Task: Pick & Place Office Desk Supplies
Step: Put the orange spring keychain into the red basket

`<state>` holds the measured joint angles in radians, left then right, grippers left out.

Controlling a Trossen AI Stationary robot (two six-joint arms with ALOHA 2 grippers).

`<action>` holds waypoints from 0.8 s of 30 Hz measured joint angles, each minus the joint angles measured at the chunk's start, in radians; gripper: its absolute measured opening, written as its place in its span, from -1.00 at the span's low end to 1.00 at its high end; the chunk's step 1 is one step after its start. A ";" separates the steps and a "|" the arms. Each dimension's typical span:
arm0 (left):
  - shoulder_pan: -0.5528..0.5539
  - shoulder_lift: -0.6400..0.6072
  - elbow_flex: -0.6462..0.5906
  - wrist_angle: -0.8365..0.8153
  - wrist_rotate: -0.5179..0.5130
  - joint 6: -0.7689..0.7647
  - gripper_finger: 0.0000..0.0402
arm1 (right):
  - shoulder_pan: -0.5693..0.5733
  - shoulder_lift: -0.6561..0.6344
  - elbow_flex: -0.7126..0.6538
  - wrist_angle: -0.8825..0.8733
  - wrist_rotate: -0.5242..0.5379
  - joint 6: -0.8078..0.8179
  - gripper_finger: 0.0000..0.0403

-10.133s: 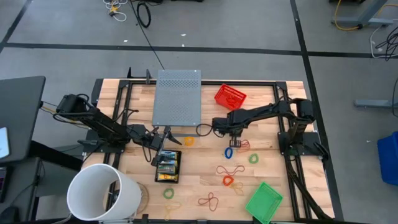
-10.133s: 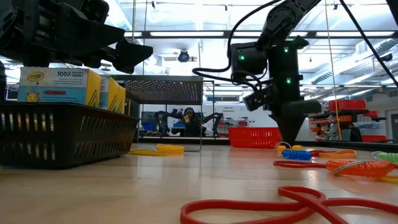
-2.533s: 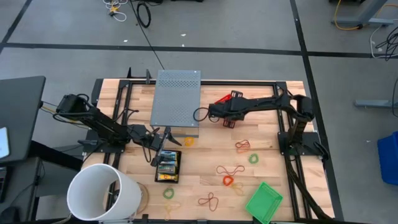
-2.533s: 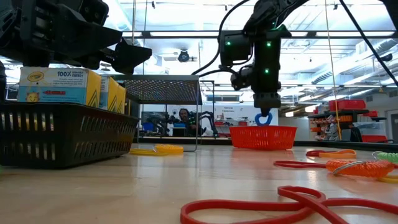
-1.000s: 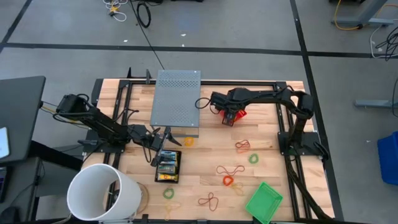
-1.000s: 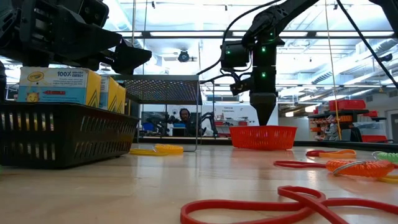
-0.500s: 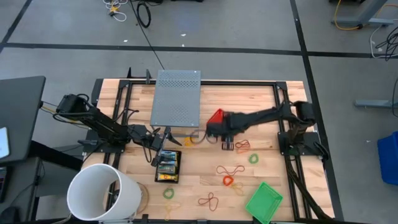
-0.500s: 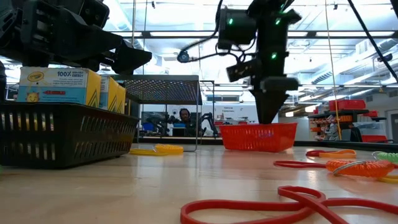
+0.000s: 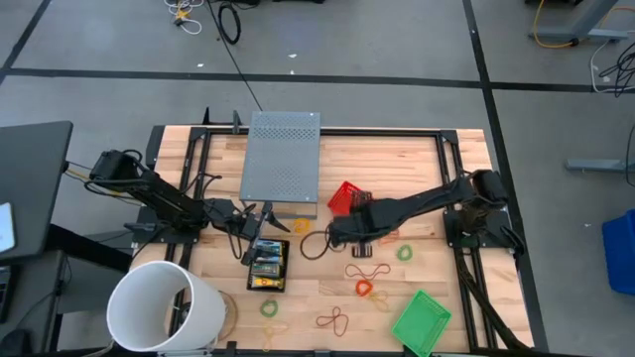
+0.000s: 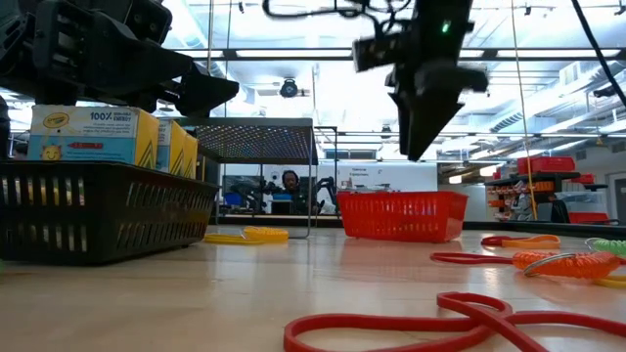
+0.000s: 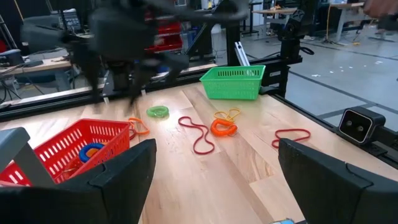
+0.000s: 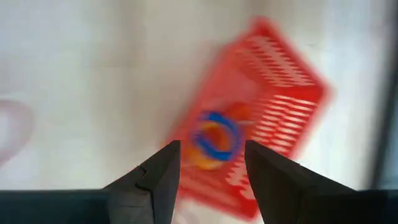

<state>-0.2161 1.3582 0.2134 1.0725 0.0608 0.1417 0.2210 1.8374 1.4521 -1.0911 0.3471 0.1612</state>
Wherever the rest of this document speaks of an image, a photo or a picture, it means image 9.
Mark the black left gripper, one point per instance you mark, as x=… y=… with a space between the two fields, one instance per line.
x=238 y=218

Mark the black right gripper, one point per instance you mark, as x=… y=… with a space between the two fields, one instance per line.
x=367 y=223

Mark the red plastic slotted basket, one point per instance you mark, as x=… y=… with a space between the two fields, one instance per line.
x=340 y=198

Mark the long red rubber band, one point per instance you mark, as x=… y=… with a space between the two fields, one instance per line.
x=346 y=270

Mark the black plastic slotted basket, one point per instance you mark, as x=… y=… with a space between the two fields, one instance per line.
x=268 y=290

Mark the thin yellow rubber band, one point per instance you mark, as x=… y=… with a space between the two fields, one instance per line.
x=379 y=297
x=270 y=329

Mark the grey perforated metal shelf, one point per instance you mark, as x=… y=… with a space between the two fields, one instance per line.
x=280 y=158

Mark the thick red rubber band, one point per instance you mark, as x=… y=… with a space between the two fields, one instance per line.
x=335 y=317

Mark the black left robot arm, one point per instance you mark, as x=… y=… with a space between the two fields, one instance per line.
x=164 y=198

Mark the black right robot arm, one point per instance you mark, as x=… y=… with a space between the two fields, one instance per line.
x=431 y=198

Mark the grey desk leg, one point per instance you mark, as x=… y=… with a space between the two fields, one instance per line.
x=595 y=165
x=585 y=35

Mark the large tan rubber band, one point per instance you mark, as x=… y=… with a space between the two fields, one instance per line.
x=236 y=315

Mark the white cylindrical bucket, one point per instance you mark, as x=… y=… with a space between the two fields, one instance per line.
x=198 y=307

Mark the green plastic slotted basket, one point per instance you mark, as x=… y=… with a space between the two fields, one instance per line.
x=421 y=322

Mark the black side table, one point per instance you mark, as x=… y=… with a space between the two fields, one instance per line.
x=35 y=178

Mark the white paper sheet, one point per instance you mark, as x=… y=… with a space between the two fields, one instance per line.
x=6 y=228

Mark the blue plastic storage bin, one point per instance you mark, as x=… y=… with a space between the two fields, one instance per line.
x=620 y=253

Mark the black metal table frame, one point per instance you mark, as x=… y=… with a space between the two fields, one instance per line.
x=377 y=132

